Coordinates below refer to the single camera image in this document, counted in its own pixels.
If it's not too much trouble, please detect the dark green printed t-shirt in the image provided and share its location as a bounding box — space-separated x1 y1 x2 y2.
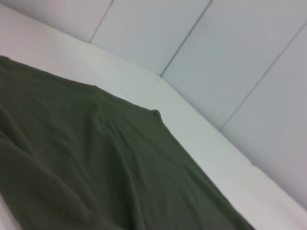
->
0 55 255 230

